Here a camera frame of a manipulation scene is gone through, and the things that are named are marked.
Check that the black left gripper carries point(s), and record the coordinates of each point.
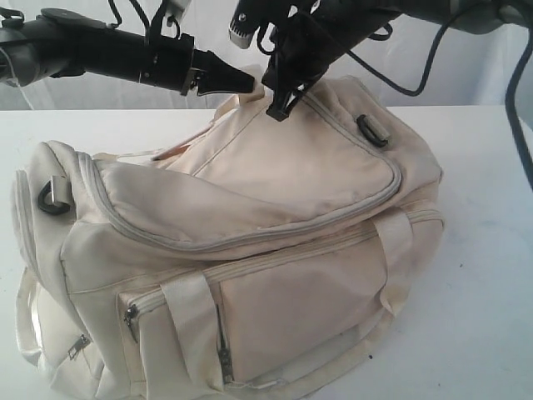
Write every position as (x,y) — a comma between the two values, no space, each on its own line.
(174,63)

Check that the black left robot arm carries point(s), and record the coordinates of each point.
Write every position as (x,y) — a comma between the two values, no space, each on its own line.
(60,43)

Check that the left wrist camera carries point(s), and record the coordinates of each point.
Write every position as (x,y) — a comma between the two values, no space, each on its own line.
(169,14)

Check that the cream fabric duffel bag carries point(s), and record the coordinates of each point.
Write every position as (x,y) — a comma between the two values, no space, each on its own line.
(255,260)

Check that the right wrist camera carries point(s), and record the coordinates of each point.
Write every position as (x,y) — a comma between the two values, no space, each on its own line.
(251,15)

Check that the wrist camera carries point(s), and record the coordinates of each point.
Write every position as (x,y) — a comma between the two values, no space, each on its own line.
(251,15)
(169,14)

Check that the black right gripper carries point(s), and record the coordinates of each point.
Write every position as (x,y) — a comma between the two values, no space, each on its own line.
(309,45)

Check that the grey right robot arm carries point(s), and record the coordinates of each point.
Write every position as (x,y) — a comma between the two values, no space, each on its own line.
(477,17)

